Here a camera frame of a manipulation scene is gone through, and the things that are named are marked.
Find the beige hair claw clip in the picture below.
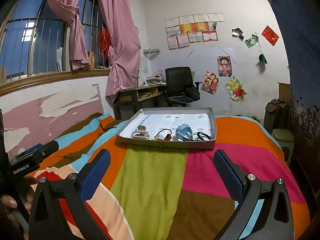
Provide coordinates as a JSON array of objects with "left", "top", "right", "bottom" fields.
[{"left": 131, "top": 125, "right": 150, "bottom": 139}]

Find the black hair tie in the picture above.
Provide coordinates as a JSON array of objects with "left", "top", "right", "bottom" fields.
[{"left": 190, "top": 131, "right": 213, "bottom": 142}]

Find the flower bead hair tie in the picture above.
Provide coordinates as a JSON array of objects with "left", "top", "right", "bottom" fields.
[{"left": 151, "top": 128, "right": 173, "bottom": 141}]

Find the person left hand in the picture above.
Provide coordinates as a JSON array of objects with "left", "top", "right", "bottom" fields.
[{"left": 1, "top": 176, "right": 38, "bottom": 216}]

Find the green plastic stool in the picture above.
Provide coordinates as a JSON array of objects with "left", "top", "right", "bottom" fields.
[{"left": 272, "top": 128, "right": 295, "bottom": 166}]

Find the barred window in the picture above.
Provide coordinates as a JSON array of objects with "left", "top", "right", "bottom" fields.
[{"left": 1, "top": 0, "right": 109, "bottom": 84}]

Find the colourful striped bedspread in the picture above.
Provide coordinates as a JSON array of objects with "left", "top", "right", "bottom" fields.
[{"left": 24, "top": 112, "right": 311, "bottom": 240}]

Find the wooden desk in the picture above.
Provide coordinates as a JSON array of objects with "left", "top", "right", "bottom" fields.
[{"left": 113, "top": 83, "right": 166, "bottom": 120}]

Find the dark brown bag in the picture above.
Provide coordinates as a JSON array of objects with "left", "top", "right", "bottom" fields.
[{"left": 263, "top": 99, "right": 290, "bottom": 134}]

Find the grey shallow tray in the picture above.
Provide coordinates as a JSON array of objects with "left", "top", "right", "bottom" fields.
[{"left": 117, "top": 107, "right": 217, "bottom": 150}]

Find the pink curtain right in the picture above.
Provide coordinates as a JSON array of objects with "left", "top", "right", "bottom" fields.
[{"left": 98, "top": 0, "right": 140, "bottom": 101}]

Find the pink curtain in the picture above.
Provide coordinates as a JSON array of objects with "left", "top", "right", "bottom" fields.
[
  {"left": 98, "top": 0, "right": 140, "bottom": 101},
  {"left": 47, "top": 0, "right": 91, "bottom": 70}
]

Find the winnie the pooh poster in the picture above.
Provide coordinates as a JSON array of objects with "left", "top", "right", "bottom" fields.
[{"left": 225, "top": 76, "right": 247, "bottom": 102}]

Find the cartoon family poster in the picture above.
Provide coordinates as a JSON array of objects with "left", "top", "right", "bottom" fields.
[{"left": 201, "top": 71, "right": 220, "bottom": 95}]

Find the pink curtain left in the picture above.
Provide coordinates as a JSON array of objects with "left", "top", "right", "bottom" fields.
[{"left": 47, "top": 0, "right": 91, "bottom": 70}]

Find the black office chair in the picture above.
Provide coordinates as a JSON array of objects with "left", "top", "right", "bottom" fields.
[{"left": 165, "top": 67, "right": 202, "bottom": 107}]

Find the anime character poster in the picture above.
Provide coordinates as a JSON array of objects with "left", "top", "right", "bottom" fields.
[{"left": 217, "top": 56, "right": 232, "bottom": 77}]

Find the red square paper decoration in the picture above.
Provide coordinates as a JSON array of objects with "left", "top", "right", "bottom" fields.
[{"left": 261, "top": 25, "right": 279, "bottom": 46}]

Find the blue starry hanging cloth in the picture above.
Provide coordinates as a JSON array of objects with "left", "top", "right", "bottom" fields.
[{"left": 268, "top": 0, "right": 319, "bottom": 154}]

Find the wall certificates cluster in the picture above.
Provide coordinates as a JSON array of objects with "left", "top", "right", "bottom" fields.
[{"left": 165, "top": 12, "right": 225, "bottom": 50}]

